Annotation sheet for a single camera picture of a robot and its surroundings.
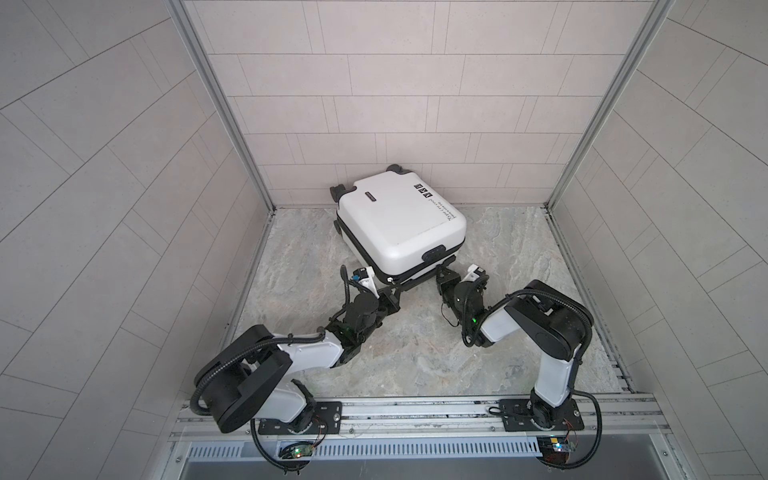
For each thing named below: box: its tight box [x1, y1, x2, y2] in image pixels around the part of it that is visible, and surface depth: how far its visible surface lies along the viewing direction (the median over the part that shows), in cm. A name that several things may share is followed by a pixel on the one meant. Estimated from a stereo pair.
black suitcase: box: [330, 164, 467, 285], surface depth 87 cm
